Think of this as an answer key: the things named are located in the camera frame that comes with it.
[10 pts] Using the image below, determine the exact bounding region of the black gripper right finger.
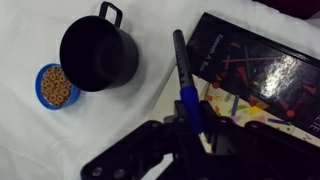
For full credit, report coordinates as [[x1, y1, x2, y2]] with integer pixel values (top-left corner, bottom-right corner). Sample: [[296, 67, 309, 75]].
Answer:
[[200, 101, 320, 180]]

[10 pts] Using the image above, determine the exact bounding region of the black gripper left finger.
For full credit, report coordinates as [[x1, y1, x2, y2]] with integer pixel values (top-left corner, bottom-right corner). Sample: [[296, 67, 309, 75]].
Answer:
[[80, 101, 199, 180]]

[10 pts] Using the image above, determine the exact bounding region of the black marker blue cap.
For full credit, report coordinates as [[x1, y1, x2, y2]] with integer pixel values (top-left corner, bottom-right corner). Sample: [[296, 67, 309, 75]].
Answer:
[[173, 29, 203, 134]]

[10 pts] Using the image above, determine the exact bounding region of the black and white book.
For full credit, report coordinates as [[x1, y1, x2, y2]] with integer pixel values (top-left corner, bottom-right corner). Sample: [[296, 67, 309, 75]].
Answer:
[[187, 12, 320, 145]]

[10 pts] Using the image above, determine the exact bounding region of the white tablecloth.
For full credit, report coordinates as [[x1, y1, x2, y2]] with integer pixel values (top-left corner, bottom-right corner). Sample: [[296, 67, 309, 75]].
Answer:
[[0, 0, 320, 180]]

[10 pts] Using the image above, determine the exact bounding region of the blue bowl of cereal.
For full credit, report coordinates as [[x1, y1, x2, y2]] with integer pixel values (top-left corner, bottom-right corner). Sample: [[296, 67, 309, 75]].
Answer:
[[35, 64, 80, 110]]

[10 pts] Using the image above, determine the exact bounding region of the black mug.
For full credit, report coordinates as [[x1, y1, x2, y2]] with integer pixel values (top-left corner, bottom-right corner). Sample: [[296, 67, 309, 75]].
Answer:
[[59, 1, 139, 92]]

